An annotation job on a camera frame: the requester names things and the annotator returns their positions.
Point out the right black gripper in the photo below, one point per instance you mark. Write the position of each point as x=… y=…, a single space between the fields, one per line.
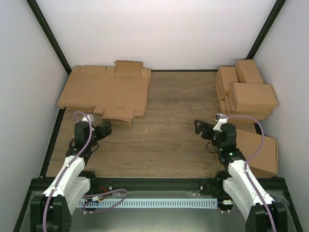
x=203 y=125

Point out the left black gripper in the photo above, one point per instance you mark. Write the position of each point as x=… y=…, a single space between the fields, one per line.
x=108 y=130

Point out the cardboard box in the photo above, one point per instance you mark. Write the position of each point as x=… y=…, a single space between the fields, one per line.
x=112 y=97

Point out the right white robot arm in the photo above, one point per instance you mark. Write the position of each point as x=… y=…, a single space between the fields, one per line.
x=261 y=212

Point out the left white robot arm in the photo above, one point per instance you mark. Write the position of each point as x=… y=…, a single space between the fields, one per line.
x=52 y=211

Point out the folded box near right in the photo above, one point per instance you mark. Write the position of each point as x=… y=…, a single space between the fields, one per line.
x=265 y=163

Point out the folded box top stack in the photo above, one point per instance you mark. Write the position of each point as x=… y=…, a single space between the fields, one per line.
x=253 y=96

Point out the folded box back left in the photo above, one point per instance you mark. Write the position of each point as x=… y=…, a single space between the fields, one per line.
x=225 y=77

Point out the folded box back right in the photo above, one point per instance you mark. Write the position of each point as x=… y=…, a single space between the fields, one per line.
x=248 y=72

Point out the folded boxes lower stack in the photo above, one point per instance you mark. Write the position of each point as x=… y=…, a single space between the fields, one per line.
x=242 y=116

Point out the flat cardboard sheet stack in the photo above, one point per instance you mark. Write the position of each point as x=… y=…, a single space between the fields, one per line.
x=120 y=68

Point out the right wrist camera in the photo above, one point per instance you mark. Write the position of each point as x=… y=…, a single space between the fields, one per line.
x=220 y=119

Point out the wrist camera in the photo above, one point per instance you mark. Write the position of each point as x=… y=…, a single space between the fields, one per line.
x=88 y=117
x=220 y=119

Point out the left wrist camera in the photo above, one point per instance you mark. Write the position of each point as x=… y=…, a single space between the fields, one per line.
x=88 y=117

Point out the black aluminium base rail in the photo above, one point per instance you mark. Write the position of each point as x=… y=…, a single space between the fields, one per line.
x=210 y=186

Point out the light blue cable duct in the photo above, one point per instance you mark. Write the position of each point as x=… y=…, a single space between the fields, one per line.
x=202 y=203

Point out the left black frame post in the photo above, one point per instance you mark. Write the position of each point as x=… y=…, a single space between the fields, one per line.
x=49 y=34

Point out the black frame post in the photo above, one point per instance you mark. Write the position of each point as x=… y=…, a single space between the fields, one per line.
x=276 y=9
x=49 y=34

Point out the right black frame post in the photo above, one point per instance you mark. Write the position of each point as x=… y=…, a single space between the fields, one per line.
x=276 y=9

